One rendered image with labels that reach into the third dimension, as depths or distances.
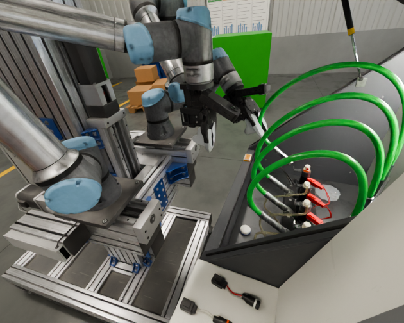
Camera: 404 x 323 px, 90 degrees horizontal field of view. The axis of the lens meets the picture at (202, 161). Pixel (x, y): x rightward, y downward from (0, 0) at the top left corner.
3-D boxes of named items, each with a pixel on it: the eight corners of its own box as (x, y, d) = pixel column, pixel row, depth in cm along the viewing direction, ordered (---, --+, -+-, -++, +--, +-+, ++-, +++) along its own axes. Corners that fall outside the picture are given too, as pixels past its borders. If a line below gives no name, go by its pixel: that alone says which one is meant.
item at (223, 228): (246, 172, 117) (247, 149, 108) (253, 173, 115) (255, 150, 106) (206, 275, 71) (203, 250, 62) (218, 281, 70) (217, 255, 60)
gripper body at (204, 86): (193, 117, 64) (188, 77, 57) (218, 120, 61) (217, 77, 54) (182, 128, 58) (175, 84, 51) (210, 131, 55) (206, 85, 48)
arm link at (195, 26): (168, 10, 45) (202, 7, 47) (176, 63, 52) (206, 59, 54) (177, 7, 39) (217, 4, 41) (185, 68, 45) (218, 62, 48)
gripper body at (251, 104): (244, 122, 78) (230, 96, 79) (262, 109, 72) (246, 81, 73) (233, 125, 73) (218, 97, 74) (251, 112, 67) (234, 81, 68)
